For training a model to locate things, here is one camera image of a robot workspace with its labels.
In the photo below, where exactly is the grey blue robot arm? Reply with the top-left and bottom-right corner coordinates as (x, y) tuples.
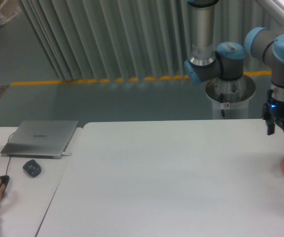
(184, 0), (284, 135)

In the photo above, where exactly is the black mouse cable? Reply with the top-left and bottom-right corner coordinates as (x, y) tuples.
(0, 124), (18, 176)

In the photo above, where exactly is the black pedestal cable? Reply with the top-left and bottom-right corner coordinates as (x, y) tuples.
(219, 93), (226, 120)

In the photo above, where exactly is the silver closed laptop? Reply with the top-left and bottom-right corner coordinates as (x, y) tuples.
(0, 120), (78, 158)

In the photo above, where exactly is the small black controller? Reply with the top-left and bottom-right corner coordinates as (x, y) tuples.
(23, 159), (42, 178)

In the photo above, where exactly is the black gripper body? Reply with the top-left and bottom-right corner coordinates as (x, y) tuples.
(262, 89), (284, 130)

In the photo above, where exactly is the grey pleated curtain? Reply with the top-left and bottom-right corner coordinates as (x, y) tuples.
(19, 0), (266, 81)

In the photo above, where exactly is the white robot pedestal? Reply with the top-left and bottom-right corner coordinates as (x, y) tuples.
(206, 75), (256, 119)

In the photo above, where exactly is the black computer mouse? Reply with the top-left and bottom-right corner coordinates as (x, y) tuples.
(0, 175), (10, 194)

